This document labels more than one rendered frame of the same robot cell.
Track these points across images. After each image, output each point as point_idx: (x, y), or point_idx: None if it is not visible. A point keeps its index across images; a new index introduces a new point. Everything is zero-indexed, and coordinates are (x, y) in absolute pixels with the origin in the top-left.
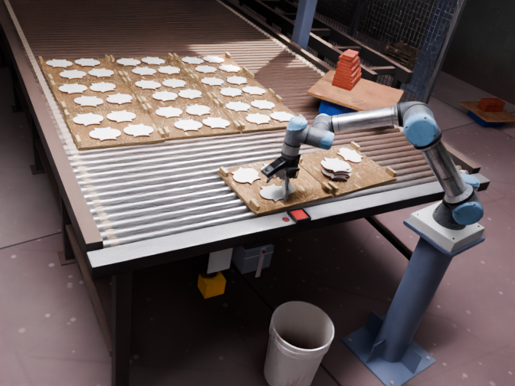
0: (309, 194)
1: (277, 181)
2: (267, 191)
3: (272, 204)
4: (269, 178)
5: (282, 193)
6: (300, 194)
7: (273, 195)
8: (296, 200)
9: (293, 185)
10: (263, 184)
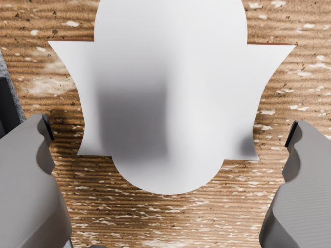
0: (111, 246)
1: (274, 190)
2: (203, 67)
3: (39, 0)
4: (305, 155)
5: (138, 149)
6: (115, 218)
7: (128, 78)
8: (75, 180)
9: (196, 227)
10: (301, 93)
